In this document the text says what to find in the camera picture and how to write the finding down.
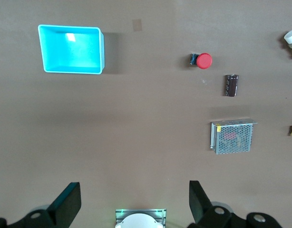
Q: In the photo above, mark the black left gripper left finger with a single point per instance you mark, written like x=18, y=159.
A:
x=65, y=204

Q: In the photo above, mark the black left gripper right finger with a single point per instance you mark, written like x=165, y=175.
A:
x=200, y=209

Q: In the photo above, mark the red push button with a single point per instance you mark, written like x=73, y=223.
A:
x=204, y=61

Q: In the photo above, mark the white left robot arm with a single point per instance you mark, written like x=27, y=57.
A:
x=139, y=222

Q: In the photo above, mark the perforated metal power supply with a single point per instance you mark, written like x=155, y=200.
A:
x=234, y=137

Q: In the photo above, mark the dark brown capacitor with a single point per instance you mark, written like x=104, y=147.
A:
x=231, y=85

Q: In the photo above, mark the cyan plastic bin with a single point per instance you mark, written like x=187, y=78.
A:
x=70, y=52

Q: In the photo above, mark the brown tape patch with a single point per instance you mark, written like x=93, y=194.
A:
x=137, y=25

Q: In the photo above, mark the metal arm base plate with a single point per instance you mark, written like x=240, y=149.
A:
x=141, y=211

